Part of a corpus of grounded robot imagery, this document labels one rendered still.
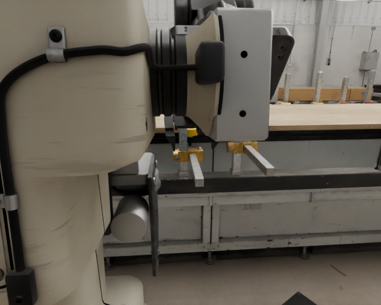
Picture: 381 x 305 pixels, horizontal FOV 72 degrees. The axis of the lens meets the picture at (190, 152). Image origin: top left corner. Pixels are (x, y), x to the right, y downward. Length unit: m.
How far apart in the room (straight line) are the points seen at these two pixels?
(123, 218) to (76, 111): 0.20
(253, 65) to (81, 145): 0.15
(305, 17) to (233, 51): 9.11
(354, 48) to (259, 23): 9.87
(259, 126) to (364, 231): 1.91
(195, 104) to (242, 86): 0.04
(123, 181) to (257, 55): 0.24
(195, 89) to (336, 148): 1.50
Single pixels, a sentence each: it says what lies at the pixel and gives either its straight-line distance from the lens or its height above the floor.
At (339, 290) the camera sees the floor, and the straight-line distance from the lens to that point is 1.85.
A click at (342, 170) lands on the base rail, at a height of 0.70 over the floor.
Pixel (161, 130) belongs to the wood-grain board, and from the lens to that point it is 1.32.
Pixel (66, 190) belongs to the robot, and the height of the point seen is 1.10.
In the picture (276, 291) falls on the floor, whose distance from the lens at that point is 1.72.
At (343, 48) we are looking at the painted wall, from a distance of 9.91.
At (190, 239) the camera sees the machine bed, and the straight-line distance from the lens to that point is 1.71.
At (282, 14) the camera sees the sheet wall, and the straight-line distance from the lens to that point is 9.07.
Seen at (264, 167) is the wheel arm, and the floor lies 0.84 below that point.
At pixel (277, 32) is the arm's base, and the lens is 0.28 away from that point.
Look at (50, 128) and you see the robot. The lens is 0.18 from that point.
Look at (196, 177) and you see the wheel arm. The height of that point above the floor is 0.82.
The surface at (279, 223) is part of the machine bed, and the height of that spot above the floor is 0.26.
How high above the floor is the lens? 1.18
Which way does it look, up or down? 18 degrees down
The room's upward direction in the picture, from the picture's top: straight up
